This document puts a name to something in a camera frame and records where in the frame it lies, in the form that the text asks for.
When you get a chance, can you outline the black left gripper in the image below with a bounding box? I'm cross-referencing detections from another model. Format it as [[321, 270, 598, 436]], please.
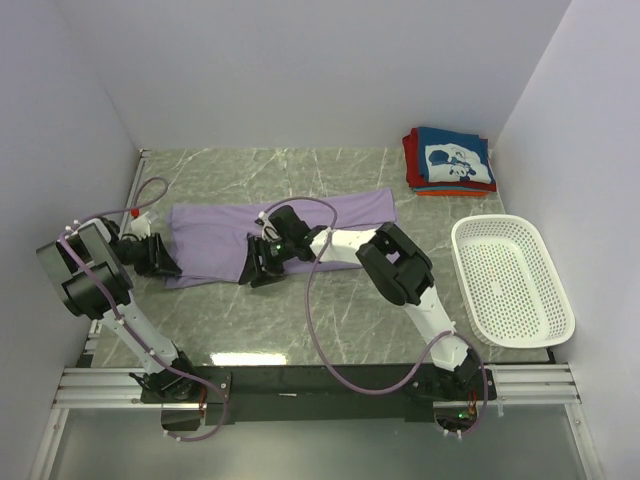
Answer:
[[111, 232, 182, 277]]

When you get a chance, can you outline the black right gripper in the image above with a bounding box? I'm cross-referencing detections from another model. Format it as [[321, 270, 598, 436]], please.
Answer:
[[239, 237, 296, 289]]

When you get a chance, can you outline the purple t shirt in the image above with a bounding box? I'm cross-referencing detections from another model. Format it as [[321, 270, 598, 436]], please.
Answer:
[[165, 188, 398, 289]]

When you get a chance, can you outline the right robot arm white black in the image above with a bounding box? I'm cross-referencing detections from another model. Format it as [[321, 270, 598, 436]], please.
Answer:
[[239, 202, 489, 399]]

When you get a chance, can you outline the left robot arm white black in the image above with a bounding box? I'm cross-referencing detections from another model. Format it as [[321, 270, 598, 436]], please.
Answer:
[[36, 217, 202, 403]]

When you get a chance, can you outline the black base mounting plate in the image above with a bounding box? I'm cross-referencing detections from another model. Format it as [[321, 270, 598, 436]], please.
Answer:
[[139, 365, 499, 432]]

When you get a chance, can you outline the orange folded t shirt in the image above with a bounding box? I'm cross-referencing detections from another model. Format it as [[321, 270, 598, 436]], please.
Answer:
[[414, 189, 493, 197]]

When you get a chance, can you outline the red folded t shirt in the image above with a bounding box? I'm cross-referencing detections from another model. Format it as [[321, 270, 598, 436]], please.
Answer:
[[402, 128, 497, 193]]

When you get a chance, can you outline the blue printed folded t shirt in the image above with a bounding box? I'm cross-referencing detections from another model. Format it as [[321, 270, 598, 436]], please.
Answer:
[[417, 127, 495, 185]]

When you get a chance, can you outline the white perforated plastic basket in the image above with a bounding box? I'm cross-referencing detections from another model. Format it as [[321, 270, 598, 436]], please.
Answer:
[[451, 214, 576, 349]]

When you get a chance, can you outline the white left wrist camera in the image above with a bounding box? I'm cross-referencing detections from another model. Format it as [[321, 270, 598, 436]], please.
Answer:
[[130, 210, 159, 239]]

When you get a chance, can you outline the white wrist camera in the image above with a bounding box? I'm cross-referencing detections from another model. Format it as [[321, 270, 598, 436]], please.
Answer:
[[130, 210, 159, 239], [255, 211, 280, 242]]

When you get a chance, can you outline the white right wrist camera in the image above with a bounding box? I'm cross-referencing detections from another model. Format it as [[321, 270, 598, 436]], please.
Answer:
[[255, 211, 280, 242]]

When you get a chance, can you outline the aluminium front rail frame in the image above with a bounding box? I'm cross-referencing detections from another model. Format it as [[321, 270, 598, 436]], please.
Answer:
[[27, 364, 606, 480]]

